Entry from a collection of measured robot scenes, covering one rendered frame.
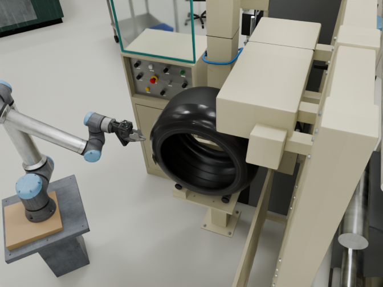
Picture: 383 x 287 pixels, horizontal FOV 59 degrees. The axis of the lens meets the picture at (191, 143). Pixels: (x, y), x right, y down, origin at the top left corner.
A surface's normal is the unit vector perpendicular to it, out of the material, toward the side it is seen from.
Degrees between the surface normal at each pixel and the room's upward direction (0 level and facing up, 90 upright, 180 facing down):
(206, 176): 3
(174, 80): 90
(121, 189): 0
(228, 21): 90
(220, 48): 90
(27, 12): 90
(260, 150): 72
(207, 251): 0
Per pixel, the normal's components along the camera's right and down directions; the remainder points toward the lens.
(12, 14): 0.44, 0.61
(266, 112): -0.37, 0.66
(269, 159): -0.37, 0.41
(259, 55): -0.05, -0.72
